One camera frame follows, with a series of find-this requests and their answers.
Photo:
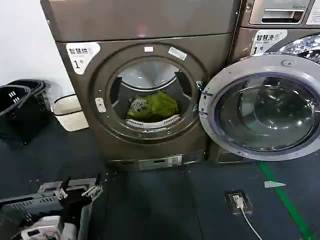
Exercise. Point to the green garment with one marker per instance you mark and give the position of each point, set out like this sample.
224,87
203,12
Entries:
160,105

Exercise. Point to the white dryer label sticker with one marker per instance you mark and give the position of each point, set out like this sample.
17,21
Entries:
81,57

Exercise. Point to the black plastic laundry basket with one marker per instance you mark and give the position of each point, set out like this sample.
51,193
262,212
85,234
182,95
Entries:
17,120
41,86

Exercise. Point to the white floor tape piece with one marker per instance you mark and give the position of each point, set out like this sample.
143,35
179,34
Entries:
273,184

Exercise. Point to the white perforated lint filter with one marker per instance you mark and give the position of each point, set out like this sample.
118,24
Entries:
150,123

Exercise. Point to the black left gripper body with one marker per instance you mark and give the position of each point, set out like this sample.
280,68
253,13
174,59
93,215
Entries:
73,203

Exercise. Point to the green floor tape line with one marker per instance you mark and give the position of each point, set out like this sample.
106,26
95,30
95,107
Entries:
282,195

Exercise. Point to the grey plastic laundry basket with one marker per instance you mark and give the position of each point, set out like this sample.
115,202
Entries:
30,200

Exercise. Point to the round glass dryer door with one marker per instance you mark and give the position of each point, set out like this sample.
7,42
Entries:
265,110

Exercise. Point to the metal floor socket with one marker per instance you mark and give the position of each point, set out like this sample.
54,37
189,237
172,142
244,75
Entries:
238,202

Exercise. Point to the white plastic laundry basket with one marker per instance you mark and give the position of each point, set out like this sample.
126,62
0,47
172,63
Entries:
71,115

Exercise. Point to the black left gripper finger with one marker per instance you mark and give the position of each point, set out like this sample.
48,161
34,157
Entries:
95,190
63,191

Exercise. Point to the grey-brown front-loading washer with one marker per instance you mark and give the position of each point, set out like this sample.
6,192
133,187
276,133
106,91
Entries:
245,42

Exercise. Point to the grey-brown front-loading dryer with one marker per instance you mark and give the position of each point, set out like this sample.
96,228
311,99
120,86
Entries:
75,22

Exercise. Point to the white washer label sticker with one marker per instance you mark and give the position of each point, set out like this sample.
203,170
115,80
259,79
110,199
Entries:
266,40

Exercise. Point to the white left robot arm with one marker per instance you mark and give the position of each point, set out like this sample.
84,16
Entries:
47,228

